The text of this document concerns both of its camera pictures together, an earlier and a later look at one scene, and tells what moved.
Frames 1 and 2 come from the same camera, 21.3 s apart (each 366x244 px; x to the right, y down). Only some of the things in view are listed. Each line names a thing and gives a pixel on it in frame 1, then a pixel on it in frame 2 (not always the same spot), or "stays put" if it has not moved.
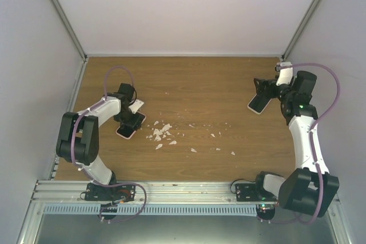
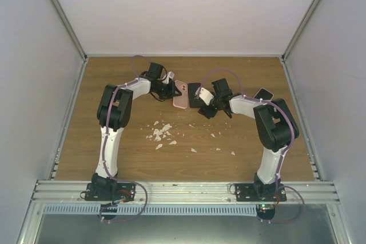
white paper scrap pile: [164, 131] stays put
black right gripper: [260, 89] to [207, 112]
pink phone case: [128, 134] to [181, 101]
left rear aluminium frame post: [62, 13] stays put
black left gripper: [134, 124] to [171, 92]
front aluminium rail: [74, 191] stays put
